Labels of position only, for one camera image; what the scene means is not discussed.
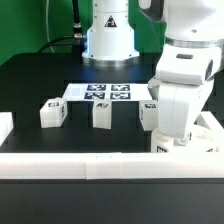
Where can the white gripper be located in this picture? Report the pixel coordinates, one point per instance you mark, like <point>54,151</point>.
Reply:
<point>182,84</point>

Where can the white round stool seat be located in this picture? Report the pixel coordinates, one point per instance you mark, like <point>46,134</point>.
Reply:
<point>200,139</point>

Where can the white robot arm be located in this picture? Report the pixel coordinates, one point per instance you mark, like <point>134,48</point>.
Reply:
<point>189,24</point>

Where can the white marker sheet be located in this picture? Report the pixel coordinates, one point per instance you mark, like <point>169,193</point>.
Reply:
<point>113,92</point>

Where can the white front fence bar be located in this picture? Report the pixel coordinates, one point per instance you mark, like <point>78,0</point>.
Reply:
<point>88,166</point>

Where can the white left fence bar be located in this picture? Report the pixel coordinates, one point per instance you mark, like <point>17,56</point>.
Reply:
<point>6,125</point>

